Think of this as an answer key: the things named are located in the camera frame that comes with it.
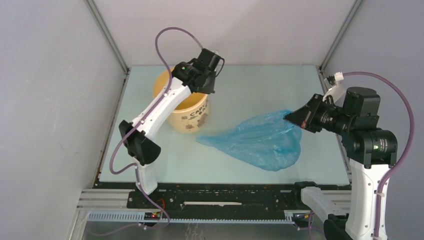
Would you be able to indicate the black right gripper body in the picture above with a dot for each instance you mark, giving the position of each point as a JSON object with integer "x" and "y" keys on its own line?
{"x": 333, "y": 119}

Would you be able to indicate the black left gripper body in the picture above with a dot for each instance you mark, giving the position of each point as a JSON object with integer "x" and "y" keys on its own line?
{"x": 211, "y": 73}

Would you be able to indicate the yellow capybara trash bin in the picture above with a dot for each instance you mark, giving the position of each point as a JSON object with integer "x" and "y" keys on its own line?
{"x": 184, "y": 110}

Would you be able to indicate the blue plastic trash bag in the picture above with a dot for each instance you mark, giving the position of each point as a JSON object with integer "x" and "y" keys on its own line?
{"x": 265, "y": 141}

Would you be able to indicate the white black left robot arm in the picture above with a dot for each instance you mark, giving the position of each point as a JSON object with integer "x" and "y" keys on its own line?
{"x": 138, "y": 138}

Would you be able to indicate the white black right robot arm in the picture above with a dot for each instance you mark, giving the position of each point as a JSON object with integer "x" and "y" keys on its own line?
{"x": 371, "y": 152}

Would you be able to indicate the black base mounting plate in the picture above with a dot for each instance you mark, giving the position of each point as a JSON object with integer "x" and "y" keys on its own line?
{"x": 227, "y": 202}

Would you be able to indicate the small electronics board with LEDs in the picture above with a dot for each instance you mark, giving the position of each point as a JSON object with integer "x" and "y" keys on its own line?
{"x": 152, "y": 216}

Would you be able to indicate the aluminium frame rail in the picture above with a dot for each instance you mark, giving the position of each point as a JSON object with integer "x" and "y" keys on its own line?
{"x": 109, "y": 199}

